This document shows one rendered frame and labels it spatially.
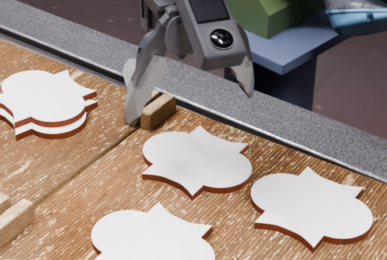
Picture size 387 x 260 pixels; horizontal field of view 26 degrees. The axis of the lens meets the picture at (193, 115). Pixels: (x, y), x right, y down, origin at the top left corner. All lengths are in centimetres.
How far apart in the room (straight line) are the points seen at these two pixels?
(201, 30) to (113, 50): 48
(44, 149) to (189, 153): 18
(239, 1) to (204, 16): 60
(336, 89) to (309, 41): 156
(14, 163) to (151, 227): 21
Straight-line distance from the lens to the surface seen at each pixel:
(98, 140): 106
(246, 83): 96
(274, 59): 136
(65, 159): 103
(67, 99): 111
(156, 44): 88
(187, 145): 102
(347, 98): 294
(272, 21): 142
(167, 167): 99
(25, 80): 116
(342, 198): 96
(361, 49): 325
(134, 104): 91
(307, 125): 113
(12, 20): 141
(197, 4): 85
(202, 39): 82
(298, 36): 144
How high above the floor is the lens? 154
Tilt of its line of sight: 33 degrees down
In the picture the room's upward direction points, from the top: straight up
